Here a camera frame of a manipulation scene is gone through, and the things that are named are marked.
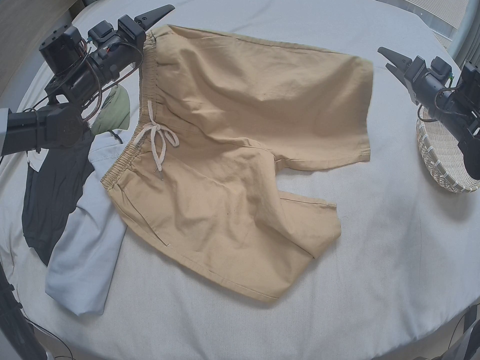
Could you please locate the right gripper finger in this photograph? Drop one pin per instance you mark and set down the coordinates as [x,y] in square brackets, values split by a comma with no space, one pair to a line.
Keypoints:
[401,78]
[397,59]

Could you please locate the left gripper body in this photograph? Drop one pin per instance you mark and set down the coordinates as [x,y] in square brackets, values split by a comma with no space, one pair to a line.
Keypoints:
[112,64]

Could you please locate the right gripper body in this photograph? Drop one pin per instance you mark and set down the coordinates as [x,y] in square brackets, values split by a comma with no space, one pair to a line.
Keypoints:
[416,81]

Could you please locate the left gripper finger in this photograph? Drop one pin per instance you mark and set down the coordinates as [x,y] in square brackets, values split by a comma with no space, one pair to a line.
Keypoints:
[153,16]

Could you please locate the tan shorts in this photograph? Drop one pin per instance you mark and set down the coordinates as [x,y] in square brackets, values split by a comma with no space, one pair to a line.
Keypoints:
[225,126]

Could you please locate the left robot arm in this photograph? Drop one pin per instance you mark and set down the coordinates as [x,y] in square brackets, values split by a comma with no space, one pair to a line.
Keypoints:
[48,126]

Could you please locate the green garment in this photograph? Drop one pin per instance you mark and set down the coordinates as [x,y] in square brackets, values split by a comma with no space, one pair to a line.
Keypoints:
[116,114]

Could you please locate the round woven basket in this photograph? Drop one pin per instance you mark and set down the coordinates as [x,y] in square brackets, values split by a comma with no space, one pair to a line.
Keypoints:
[442,152]

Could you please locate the white garment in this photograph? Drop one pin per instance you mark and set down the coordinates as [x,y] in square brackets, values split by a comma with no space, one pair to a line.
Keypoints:
[35,161]

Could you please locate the black garment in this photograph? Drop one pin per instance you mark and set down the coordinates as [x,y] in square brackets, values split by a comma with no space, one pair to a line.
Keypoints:
[48,201]

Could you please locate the pale blue garment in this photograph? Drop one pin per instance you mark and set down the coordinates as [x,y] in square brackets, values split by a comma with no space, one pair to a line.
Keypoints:
[86,257]

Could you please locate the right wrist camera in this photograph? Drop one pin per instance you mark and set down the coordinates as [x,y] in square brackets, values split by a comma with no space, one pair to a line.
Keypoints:
[441,68]

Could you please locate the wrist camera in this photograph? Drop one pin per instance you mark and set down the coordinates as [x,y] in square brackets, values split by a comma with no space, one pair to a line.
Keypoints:
[441,68]
[100,32]

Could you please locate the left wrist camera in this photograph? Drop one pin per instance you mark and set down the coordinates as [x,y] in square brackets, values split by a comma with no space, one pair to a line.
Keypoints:
[100,32]

